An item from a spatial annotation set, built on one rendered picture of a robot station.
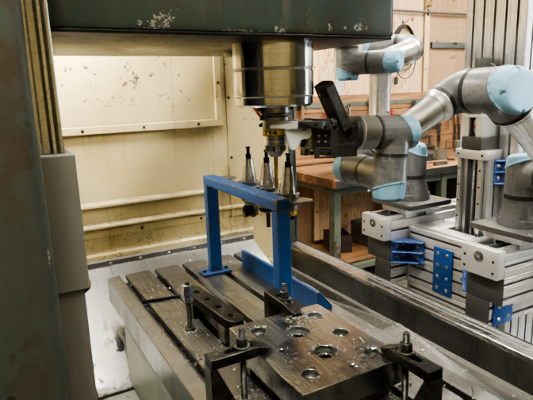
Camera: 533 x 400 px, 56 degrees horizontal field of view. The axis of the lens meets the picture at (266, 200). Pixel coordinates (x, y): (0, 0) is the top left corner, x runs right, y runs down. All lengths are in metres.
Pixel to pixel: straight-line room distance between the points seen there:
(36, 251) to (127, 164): 1.42
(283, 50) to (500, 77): 0.60
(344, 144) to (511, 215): 0.80
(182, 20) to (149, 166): 1.22
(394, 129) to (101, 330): 1.16
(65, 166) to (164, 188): 1.37
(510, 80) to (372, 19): 0.46
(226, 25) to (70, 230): 0.41
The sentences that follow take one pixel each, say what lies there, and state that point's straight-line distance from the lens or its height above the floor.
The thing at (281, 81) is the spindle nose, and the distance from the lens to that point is 0.96.
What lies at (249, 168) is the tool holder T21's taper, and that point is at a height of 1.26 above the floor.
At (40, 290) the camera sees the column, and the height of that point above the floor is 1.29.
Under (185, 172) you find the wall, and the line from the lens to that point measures 2.05.
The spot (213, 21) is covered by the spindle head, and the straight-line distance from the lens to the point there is 0.85.
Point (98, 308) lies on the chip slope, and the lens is 1.88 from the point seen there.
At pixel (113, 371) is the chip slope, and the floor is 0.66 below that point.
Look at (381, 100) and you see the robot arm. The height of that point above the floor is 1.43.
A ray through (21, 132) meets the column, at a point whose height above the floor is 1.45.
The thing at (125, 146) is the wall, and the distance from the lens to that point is 1.97.
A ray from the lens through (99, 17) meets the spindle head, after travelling 0.80.
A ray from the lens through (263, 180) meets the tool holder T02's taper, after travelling 1.38.
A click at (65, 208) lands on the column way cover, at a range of 0.68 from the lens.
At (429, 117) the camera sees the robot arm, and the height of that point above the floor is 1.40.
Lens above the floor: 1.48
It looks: 12 degrees down
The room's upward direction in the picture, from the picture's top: 2 degrees counter-clockwise
